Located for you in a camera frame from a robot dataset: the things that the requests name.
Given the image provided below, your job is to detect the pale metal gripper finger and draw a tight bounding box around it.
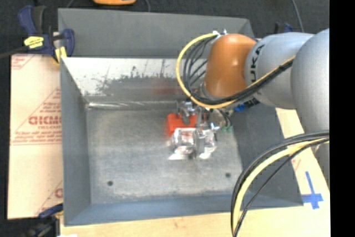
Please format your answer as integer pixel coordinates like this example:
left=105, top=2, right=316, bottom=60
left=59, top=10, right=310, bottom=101
left=193, top=129, right=205, bottom=159

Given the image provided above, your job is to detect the clear glass thing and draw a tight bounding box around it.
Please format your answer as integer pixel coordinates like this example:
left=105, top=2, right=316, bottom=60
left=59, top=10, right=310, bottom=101
left=167, top=127, right=219, bottom=161

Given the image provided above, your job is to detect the orange-red flat block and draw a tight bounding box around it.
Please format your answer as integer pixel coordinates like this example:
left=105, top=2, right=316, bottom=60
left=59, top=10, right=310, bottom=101
left=165, top=112, right=208, bottom=137

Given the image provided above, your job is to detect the grey metal bin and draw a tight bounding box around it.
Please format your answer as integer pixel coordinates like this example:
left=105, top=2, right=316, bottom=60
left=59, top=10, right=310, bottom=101
left=57, top=7, right=303, bottom=226

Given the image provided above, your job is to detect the brown cardboard board red print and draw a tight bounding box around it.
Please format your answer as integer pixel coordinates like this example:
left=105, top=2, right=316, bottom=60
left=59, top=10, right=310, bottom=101
left=7, top=53, right=64, bottom=220

